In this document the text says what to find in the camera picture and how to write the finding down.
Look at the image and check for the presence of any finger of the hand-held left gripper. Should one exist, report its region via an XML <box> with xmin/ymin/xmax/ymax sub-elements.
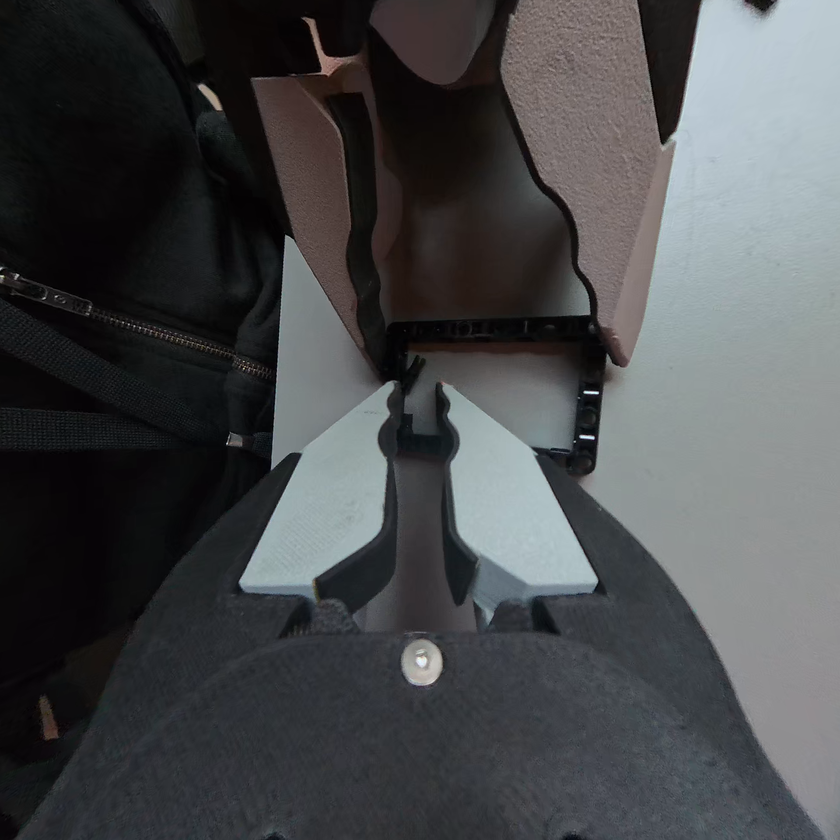
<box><xmin>252</xmin><ymin>18</ymin><xmax>388</xmax><ymax>383</ymax></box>
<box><xmin>500</xmin><ymin>0</ymin><xmax>677</xmax><ymax>370</ymax></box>

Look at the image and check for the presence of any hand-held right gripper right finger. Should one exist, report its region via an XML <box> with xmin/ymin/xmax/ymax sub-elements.
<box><xmin>433</xmin><ymin>382</ymin><xmax>600</xmax><ymax>626</ymax></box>

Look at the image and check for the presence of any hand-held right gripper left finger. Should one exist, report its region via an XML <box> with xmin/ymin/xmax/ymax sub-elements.
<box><xmin>239</xmin><ymin>381</ymin><xmax>403</xmax><ymax>616</ymax></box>

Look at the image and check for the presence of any black rectangular lego frame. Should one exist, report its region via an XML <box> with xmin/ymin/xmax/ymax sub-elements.
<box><xmin>381</xmin><ymin>317</ymin><xmax>608</xmax><ymax>476</ymax></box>

